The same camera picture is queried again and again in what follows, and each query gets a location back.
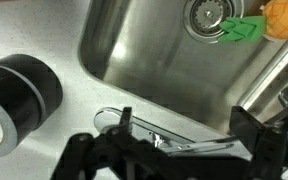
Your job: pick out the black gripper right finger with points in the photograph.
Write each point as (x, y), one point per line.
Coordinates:
(267, 143)

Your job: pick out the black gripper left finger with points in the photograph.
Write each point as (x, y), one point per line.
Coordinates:
(115, 149)

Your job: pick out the chrome sink faucet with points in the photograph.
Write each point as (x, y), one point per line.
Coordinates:
(182, 120)

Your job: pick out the black tape roll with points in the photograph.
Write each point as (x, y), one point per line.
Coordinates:
(30, 92)

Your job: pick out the stainless steel sink basin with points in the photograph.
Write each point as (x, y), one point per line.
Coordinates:
(169, 53)

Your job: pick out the toy pineapple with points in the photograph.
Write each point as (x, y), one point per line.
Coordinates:
(272, 22)

